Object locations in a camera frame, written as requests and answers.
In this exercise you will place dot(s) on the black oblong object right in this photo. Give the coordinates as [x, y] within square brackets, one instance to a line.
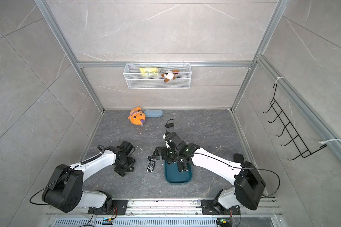
[239, 158]

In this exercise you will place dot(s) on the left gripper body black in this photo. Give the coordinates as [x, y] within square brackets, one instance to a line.
[128, 164]

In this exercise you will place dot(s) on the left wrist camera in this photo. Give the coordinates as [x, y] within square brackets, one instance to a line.
[127, 147]

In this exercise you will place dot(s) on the black wall hook rack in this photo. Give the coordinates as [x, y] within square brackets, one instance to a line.
[289, 129]

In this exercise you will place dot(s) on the yellow plush in basket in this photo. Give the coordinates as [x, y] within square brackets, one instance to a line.
[150, 71]

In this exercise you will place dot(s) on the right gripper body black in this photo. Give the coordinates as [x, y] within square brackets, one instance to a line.
[172, 154]

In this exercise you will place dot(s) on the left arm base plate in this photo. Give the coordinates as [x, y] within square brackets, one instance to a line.
[115, 207]

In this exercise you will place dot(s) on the orange plush toy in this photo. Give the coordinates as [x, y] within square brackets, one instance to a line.
[137, 117]

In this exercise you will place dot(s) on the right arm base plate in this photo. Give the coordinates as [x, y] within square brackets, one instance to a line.
[208, 207]

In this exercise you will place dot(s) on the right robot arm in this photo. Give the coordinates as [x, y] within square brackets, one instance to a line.
[247, 183]

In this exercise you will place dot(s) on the teal storage box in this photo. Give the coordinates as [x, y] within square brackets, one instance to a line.
[173, 176]

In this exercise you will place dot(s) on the BMW key silver black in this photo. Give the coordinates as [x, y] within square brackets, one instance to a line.
[151, 166]

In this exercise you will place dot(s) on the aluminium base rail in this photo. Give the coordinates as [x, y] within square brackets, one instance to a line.
[169, 213]

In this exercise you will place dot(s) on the brown white plush dog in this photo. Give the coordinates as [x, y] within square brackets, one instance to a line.
[169, 75]

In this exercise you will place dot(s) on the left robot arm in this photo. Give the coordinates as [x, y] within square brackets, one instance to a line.
[65, 192]

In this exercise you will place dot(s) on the white wire basket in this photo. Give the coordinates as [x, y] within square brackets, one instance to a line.
[135, 80]

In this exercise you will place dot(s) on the light blue glasses case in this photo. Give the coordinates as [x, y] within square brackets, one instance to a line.
[153, 113]

